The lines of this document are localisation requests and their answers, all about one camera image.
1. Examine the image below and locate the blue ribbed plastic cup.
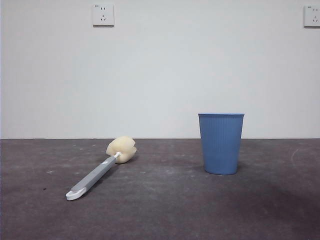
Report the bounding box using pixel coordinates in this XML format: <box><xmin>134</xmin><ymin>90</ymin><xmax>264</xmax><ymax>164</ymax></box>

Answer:
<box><xmin>198</xmin><ymin>112</ymin><xmax>245</xmax><ymax>176</ymax></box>

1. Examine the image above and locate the grey-handled sponge cup brush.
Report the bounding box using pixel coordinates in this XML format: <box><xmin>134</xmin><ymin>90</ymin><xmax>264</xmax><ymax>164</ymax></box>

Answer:
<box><xmin>65</xmin><ymin>135</ymin><xmax>138</xmax><ymax>202</ymax></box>

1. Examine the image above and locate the white wall socket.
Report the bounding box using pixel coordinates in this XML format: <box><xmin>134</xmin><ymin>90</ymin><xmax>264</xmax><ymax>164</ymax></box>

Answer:
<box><xmin>92</xmin><ymin>4</ymin><xmax>115</xmax><ymax>28</ymax></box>
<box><xmin>303</xmin><ymin>5</ymin><xmax>320</xmax><ymax>28</ymax></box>

